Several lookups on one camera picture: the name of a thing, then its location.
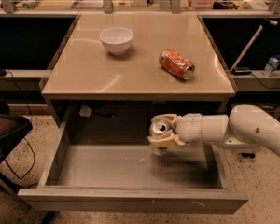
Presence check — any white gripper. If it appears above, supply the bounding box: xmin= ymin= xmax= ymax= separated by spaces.
xmin=147 ymin=113 xmax=203 ymax=148

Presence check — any silver green 7up can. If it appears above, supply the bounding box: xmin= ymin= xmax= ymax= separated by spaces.
xmin=147 ymin=114 xmax=172 ymax=157

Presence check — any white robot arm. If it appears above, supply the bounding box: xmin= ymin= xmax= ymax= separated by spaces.
xmin=147 ymin=104 xmax=280 ymax=157

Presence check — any crushed orange soda can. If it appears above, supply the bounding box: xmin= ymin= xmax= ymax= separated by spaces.
xmin=159 ymin=49 xmax=195 ymax=80

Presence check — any open grey top drawer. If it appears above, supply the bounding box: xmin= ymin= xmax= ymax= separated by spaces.
xmin=19 ymin=105 xmax=248 ymax=214

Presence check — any beige cabinet table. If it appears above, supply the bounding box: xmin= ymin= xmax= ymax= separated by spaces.
xmin=38 ymin=12 xmax=239 ymax=128

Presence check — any white rod with black base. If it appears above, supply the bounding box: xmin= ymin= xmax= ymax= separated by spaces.
xmin=230 ymin=19 xmax=278 ymax=73

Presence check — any white bowl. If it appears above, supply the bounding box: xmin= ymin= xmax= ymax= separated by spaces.
xmin=99 ymin=27 xmax=133 ymax=55

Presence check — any small blue white carton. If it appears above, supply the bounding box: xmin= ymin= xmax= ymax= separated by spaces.
xmin=262 ymin=55 xmax=280 ymax=77

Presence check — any dark chair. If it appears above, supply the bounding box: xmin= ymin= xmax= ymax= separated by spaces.
xmin=0 ymin=100 xmax=33 ymax=194

